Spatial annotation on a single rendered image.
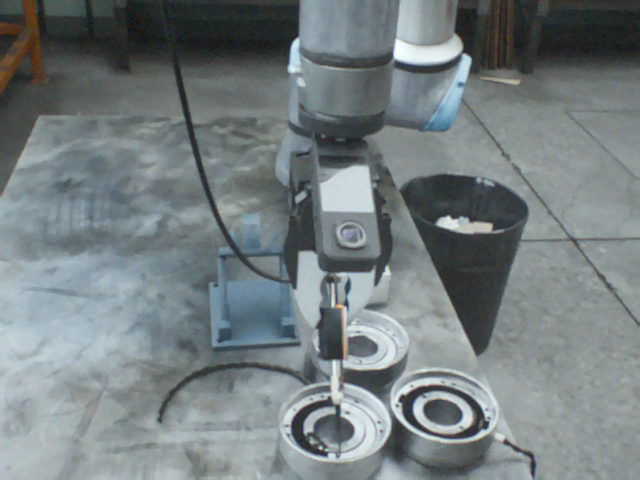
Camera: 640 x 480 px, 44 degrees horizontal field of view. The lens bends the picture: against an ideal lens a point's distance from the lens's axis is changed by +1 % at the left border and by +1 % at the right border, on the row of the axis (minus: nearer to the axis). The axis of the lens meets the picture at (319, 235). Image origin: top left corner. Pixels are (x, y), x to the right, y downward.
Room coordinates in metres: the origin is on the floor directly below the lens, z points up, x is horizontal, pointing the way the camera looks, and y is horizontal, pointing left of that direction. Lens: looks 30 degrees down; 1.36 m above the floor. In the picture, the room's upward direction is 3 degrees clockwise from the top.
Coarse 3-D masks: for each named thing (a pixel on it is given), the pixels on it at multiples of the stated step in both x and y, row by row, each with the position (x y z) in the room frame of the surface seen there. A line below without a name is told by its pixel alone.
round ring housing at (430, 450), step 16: (432, 368) 0.64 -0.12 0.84; (400, 384) 0.62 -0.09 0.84; (416, 384) 0.63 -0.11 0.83; (448, 384) 0.63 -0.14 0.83; (464, 384) 0.63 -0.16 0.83; (480, 384) 0.62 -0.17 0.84; (416, 400) 0.60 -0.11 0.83; (432, 400) 0.61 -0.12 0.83; (448, 400) 0.61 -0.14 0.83; (480, 400) 0.61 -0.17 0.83; (496, 400) 0.60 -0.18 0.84; (400, 416) 0.57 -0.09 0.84; (416, 416) 0.58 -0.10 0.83; (432, 416) 0.61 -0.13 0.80; (448, 416) 0.61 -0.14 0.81; (464, 416) 0.58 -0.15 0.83; (496, 416) 0.57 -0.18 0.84; (400, 432) 0.56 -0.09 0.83; (416, 432) 0.55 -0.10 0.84; (448, 432) 0.56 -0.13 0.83; (480, 432) 0.56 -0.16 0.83; (416, 448) 0.54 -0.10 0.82; (432, 448) 0.54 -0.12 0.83; (448, 448) 0.54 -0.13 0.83; (464, 448) 0.54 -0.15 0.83; (480, 448) 0.55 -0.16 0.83; (432, 464) 0.54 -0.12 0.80; (448, 464) 0.54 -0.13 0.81; (464, 464) 0.55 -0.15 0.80
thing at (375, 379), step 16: (368, 320) 0.73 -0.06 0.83; (384, 320) 0.72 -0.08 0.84; (352, 336) 0.70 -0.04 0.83; (368, 336) 0.70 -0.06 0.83; (400, 336) 0.70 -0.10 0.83; (352, 352) 0.70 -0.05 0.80; (368, 352) 0.70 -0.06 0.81; (384, 352) 0.68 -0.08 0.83; (400, 352) 0.68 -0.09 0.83; (320, 368) 0.65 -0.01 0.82; (352, 368) 0.63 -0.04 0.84; (368, 368) 0.63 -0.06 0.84; (384, 368) 0.64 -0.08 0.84; (400, 368) 0.65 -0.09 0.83; (352, 384) 0.63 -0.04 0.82; (368, 384) 0.63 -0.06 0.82; (384, 384) 0.64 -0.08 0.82
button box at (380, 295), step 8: (384, 272) 0.81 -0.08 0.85; (344, 280) 0.80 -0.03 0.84; (384, 280) 0.80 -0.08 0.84; (376, 288) 0.80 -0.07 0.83; (384, 288) 0.81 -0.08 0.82; (344, 296) 0.80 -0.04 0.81; (376, 296) 0.80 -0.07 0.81; (384, 296) 0.81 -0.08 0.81; (368, 304) 0.80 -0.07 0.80; (376, 304) 0.80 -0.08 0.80; (384, 304) 0.81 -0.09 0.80
